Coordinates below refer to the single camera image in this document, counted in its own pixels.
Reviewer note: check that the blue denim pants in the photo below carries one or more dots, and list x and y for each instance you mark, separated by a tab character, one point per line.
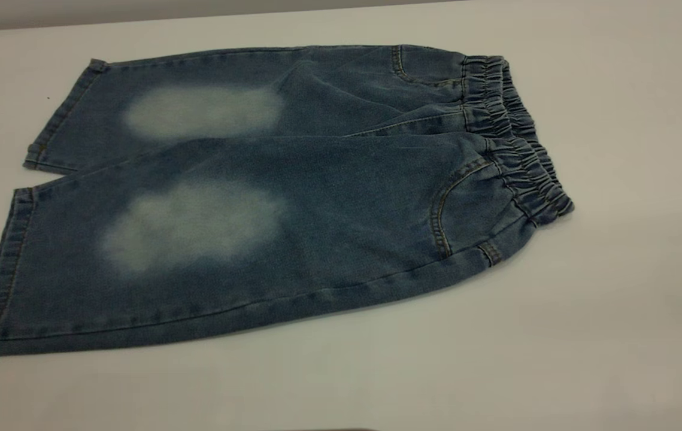
329	191

